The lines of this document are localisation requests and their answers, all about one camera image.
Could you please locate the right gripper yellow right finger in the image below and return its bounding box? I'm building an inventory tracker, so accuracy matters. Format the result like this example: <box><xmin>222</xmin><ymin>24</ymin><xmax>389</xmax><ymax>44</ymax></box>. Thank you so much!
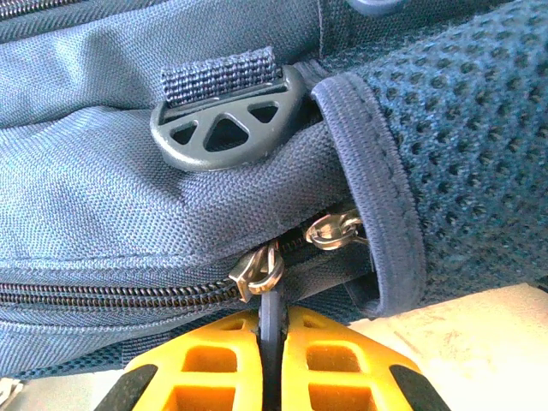
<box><xmin>280</xmin><ymin>306</ymin><xmax>453</xmax><ymax>411</ymax></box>

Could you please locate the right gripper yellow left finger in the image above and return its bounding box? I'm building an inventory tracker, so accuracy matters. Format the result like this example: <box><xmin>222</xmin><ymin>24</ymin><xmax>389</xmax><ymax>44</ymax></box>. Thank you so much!
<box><xmin>92</xmin><ymin>311</ymin><xmax>263</xmax><ymax>411</ymax></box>

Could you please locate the navy blue school backpack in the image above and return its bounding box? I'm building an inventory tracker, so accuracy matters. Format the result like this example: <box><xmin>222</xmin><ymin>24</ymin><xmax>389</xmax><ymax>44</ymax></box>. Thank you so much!
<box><xmin>0</xmin><ymin>0</ymin><xmax>548</xmax><ymax>380</ymax></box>

